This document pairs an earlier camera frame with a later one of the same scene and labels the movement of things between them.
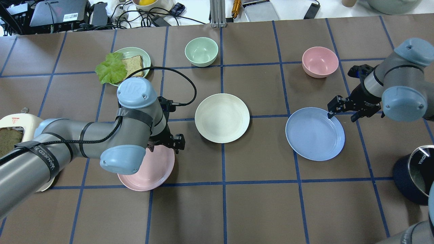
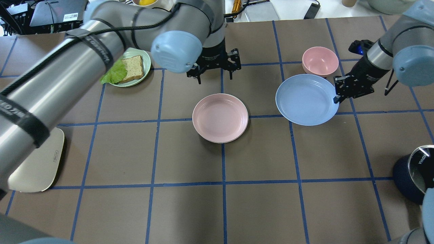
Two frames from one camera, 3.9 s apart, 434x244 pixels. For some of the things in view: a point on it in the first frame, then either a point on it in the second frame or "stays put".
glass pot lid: x=421 y=168 stays put
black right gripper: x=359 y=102 → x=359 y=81
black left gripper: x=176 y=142 → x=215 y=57
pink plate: x=156 y=166 → x=220 y=118
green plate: x=129 y=52 stays put
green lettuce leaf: x=112 y=70 stays put
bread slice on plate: x=133 y=64 stays put
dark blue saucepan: x=401 y=178 stays put
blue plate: x=311 y=133 → x=306 y=99
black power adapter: x=312 y=11 stays put
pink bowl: x=319 y=61 stays put
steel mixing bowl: x=393 y=7 stays put
